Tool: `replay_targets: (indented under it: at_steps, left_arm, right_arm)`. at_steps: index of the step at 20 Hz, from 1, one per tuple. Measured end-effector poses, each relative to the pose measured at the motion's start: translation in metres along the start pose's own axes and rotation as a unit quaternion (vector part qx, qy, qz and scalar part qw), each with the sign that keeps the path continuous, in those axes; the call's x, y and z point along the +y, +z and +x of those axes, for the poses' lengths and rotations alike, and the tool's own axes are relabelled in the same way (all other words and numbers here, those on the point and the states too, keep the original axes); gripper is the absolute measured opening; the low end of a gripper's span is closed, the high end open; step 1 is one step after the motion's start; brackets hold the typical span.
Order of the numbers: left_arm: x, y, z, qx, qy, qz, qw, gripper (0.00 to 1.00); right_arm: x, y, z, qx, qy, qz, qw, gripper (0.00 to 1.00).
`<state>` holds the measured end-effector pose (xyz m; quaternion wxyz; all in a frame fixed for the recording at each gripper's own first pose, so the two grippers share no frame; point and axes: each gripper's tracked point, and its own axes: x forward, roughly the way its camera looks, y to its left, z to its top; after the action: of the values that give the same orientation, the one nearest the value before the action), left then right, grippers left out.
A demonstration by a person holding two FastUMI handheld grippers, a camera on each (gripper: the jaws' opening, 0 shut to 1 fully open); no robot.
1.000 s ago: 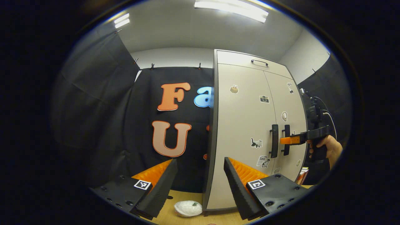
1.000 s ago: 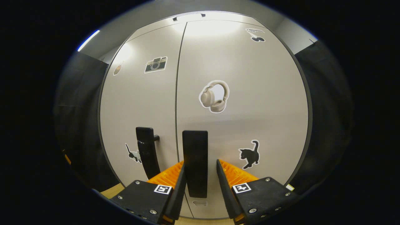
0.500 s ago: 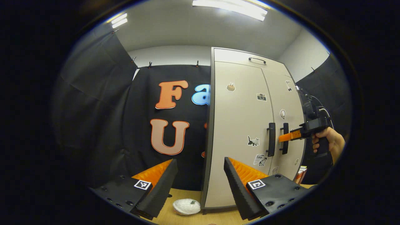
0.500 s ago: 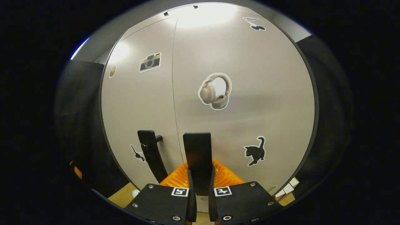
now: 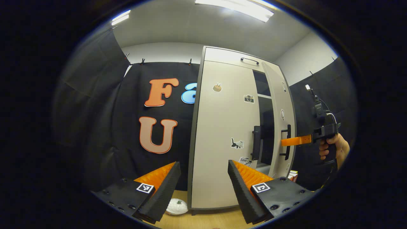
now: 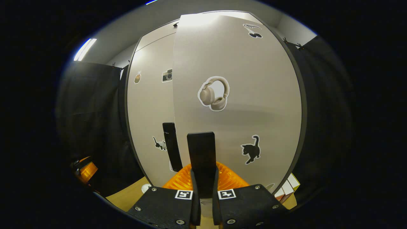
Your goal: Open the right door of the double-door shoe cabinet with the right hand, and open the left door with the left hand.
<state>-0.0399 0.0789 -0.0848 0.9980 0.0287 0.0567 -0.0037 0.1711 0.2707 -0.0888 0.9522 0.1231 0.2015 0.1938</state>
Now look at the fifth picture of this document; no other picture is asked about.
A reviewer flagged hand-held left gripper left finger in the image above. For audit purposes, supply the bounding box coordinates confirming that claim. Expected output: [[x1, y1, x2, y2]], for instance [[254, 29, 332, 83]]
[[91, 162, 182, 225]]

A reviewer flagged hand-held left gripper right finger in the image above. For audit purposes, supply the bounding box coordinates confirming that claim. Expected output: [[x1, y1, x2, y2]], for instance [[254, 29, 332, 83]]
[[227, 160, 321, 225]]

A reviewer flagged black cabinet door handle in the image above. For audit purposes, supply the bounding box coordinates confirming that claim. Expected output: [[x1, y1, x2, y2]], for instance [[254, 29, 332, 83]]
[[251, 126, 262, 161], [280, 125, 291, 160]]

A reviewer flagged beige double-door shoe cabinet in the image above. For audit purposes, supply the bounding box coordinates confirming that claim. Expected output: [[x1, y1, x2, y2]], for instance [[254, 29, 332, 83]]
[[188, 46, 298, 217]]

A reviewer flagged beige shoe cabinet door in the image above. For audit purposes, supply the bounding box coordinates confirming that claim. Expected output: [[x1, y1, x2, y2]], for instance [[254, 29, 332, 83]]
[[261, 62, 297, 178]]

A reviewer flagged camera sticker shoe cabinet door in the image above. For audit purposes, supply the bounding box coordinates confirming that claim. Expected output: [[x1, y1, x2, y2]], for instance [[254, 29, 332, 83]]
[[191, 60, 264, 209]]

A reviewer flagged beige cabinet drawer front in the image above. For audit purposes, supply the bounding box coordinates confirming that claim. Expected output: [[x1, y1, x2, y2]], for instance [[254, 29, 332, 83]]
[[203, 47, 281, 71]]

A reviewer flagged white round object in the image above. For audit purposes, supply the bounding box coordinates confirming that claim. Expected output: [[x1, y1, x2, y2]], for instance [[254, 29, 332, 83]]
[[165, 198, 189, 216]]

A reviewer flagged black backdrop cloth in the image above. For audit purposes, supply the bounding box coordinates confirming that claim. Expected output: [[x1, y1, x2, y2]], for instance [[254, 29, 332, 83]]
[[52, 27, 358, 194]]

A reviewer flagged row of black cloth clips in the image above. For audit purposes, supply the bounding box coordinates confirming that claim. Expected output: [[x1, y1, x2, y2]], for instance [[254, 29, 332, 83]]
[[110, 26, 336, 78]]

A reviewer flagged large ceiling light panel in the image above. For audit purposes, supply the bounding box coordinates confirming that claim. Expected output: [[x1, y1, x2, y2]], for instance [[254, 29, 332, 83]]
[[195, 0, 274, 23]]

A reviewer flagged small ceiling light panel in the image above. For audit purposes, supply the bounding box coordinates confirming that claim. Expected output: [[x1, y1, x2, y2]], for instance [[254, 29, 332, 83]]
[[111, 10, 131, 26]]

